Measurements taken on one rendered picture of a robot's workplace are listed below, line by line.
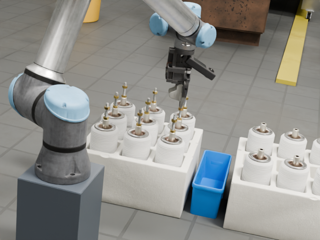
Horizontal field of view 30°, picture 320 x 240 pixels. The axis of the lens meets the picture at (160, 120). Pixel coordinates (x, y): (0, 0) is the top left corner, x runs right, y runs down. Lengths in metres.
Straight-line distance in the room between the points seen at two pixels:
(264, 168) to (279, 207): 0.14
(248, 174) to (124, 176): 0.42
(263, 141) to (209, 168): 0.26
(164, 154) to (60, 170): 0.53
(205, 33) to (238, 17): 2.48
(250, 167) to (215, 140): 0.74
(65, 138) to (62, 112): 0.07
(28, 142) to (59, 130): 0.97
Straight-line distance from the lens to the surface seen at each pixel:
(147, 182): 2.01
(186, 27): 1.75
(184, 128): 2.10
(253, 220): 2.01
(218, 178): 2.32
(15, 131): 2.58
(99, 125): 2.06
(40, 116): 1.56
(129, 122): 2.25
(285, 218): 2.01
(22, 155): 2.38
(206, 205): 2.06
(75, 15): 1.62
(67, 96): 1.53
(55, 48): 1.61
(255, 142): 2.18
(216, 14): 4.24
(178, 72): 2.00
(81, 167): 1.58
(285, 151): 2.19
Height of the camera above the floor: 1.08
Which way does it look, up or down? 23 degrees down
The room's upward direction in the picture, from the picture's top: 7 degrees clockwise
